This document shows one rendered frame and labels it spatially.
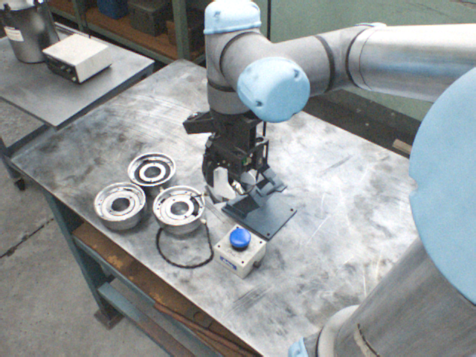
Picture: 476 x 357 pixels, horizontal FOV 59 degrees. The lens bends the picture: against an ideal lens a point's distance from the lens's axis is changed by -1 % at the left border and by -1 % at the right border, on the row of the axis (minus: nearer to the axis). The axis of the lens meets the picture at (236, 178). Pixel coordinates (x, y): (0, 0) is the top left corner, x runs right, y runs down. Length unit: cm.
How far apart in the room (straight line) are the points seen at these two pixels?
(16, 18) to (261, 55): 127
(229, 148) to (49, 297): 131
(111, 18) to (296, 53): 256
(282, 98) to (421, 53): 15
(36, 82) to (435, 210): 153
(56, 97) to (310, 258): 103
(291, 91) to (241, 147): 20
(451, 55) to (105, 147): 86
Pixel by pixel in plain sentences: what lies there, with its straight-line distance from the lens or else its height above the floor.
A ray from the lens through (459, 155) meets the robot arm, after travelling 21.
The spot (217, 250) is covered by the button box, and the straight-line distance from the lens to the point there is 81.
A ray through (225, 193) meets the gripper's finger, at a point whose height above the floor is 95.
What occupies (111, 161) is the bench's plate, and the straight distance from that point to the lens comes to 107.
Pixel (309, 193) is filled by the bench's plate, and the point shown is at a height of 80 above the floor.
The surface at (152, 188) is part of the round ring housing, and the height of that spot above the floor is 83.
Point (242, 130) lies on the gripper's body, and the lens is 66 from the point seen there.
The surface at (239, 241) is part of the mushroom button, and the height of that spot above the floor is 87.
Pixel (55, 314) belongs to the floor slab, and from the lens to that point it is 182.
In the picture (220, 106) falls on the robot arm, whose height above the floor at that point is 113.
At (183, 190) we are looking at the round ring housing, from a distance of 93.
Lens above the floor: 151
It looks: 46 degrees down
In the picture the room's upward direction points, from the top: straight up
